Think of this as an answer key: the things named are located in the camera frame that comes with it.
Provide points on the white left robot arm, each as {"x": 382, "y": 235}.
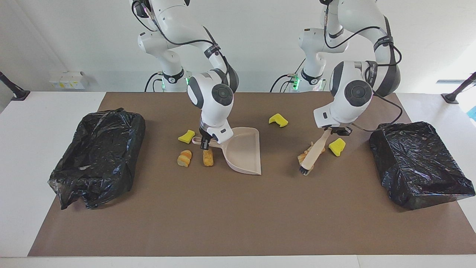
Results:
{"x": 349, "y": 108}

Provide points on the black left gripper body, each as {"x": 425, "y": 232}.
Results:
{"x": 340, "y": 130}

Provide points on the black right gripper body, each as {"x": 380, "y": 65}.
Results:
{"x": 205, "y": 135}

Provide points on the white wall outlet box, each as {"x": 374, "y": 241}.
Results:
{"x": 68, "y": 80}

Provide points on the notched yellow sponge piece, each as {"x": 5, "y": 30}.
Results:
{"x": 278, "y": 120}
{"x": 186, "y": 136}

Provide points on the blue object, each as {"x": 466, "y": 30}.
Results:
{"x": 473, "y": 113}

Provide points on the beige plastic dustpan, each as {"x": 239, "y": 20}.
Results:
{"x": 243, "y": 152}

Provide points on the striped croissant piece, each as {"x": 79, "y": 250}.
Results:
{"x": 320, "y": 148}
{"x": 185, "y": 159}
{"x": 302, "y": 159}

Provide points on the black camera stand pole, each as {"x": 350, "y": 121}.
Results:
{"x": 20, "y": 95}
{"x": 452, "y": 97}

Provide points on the black bag lined bin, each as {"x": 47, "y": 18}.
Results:
{"x": 416, "y": 160}
{"x": 100, "y": 156}

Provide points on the brown oval bread piece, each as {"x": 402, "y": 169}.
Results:
{"x": 208, "y": 158}

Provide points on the brown table mat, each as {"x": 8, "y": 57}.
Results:
{"x": 238, "y": 216}

